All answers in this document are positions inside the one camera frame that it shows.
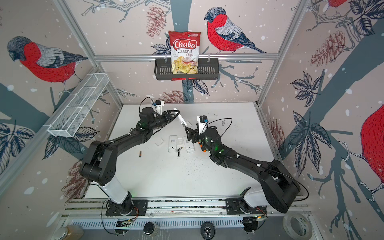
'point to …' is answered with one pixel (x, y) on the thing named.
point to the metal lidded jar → (69, 232)
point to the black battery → (178, 154)
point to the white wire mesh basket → (76, 109)
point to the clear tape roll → (297, 226)
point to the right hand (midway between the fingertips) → (188, 128)
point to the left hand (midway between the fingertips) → (178, 113)
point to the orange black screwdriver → (204, 150)
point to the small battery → (179, 148)
